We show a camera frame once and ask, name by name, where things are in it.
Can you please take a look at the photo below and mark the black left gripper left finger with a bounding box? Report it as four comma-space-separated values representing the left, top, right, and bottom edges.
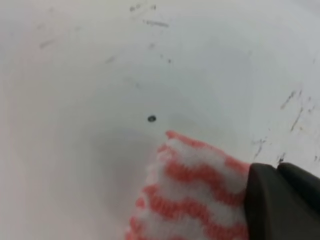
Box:
244, 163, 320, 240

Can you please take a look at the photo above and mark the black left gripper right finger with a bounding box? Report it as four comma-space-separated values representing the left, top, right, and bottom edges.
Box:
277, 162, 320, 215

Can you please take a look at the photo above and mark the pink white striped towel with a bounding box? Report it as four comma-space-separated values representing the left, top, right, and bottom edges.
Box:
125, 131, 250, 240

